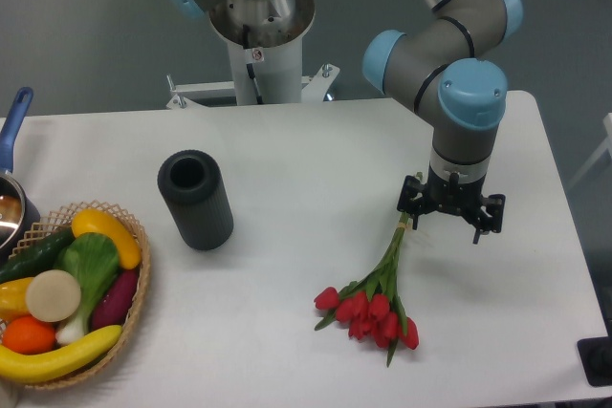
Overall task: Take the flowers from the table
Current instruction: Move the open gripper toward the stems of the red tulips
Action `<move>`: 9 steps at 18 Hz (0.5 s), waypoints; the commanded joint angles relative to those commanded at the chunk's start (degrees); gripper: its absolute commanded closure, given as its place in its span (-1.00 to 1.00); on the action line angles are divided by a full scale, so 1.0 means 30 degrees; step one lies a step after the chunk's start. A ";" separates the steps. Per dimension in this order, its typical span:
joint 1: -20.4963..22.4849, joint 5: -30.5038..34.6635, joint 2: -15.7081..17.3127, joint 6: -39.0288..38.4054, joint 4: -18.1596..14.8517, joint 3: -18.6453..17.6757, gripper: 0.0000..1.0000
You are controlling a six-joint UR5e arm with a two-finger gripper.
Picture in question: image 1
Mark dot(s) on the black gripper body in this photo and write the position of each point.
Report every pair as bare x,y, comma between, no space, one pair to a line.
451,197

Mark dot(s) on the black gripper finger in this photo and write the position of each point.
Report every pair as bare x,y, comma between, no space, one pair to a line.
489,216
411,200

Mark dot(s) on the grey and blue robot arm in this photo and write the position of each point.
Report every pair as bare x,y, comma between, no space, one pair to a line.
439,75

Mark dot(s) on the red tulip bouquet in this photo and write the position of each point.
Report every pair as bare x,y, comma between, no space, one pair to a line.
372,308

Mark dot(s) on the black device at table edge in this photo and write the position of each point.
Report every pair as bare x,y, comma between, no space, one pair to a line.
595,357

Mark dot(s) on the dark grey ribbed vase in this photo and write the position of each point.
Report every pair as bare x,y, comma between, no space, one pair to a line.
192,186

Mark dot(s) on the purple sweet potato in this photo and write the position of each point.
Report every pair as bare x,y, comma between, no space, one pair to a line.
113,308

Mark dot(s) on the green bok choy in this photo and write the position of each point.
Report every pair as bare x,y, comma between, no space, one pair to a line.
93,260

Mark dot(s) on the woven wicker basket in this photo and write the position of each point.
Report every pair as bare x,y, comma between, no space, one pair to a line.
62,218

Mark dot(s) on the beige round disc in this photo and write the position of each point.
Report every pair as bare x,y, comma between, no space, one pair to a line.
53,296

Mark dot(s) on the dark green cucumber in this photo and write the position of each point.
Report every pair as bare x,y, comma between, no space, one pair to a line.
38,257

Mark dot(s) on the orange fruit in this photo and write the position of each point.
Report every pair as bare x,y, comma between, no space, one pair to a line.
28,335

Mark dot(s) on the yellow bell pepper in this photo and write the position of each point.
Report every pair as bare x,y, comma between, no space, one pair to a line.
13,299

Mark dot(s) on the yellow banana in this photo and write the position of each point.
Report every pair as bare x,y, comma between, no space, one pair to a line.
41,368

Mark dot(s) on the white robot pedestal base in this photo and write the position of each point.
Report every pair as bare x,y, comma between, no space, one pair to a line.
264,43

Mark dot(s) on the blue handled steel pot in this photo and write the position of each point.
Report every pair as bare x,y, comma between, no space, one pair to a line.
18,213

